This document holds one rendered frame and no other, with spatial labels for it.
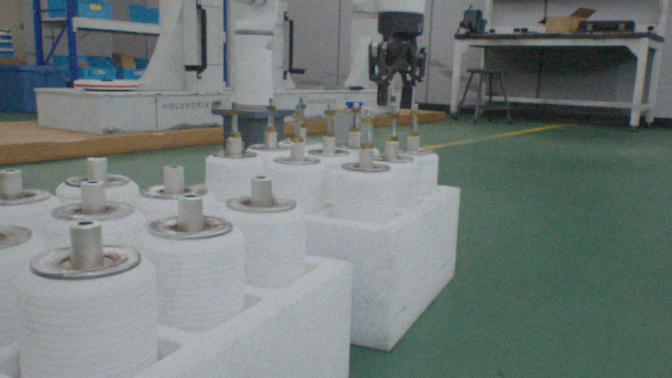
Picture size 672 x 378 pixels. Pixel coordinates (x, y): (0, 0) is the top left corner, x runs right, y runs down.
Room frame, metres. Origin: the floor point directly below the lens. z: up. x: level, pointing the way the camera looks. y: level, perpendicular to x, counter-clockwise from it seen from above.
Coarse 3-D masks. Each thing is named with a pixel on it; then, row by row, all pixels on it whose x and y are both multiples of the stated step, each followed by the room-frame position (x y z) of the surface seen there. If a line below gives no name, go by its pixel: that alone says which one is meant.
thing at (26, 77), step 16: (0, 64) 4.93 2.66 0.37; (0, 80) 4.96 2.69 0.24; (16, 80) 4.84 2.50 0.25; (32, 80) 4.87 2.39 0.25; (48, 80) 4.99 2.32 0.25; (64, 80) 5.11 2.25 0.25; (0, 96) 4.97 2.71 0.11; (16, 96) 4.86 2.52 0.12; (32, 96) 4.87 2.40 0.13; (32, 112) 4.87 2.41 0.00
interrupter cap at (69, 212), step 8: (56, 208) 0.58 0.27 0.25; (64, 208) 0.59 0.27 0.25; (72, 208) 0.59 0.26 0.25; (80, 208) 0.60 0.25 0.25; (112, 208) 0.60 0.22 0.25; (120, 208) 0.60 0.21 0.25; (128, 208) 0.60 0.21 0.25; (56, 216) 0.56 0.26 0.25; (64, 216) 0.55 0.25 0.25; (72, 216) 0.55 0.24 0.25; (80, 216) 0.56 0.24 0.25; (88, 216) 0.56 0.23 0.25; (96, 216) 0.56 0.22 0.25; (104, 216) 0.56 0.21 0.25; (112, 216) 0.56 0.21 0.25; (120, 216) 0.57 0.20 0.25
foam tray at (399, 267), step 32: (448, 192) 1.12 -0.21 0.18; (320, 224) 0.87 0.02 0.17; (352, 224) 0.86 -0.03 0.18; (384, 224) 0.86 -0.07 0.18; (416, 224) 0.92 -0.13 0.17; (448, 224) 1.11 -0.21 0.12; (320, 256) 0.87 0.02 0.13; (352, 256) 0.85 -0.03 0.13; (384, 256) 0.83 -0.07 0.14; (416, 256) 0.93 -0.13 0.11; (448, 256) 1.12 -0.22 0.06; (352, 288) 0.85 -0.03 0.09; (384, 288) 0.83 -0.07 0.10; (416, 288) 0.94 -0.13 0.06; (352, 320) 0.85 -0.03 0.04; (384, 320) 0.83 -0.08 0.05
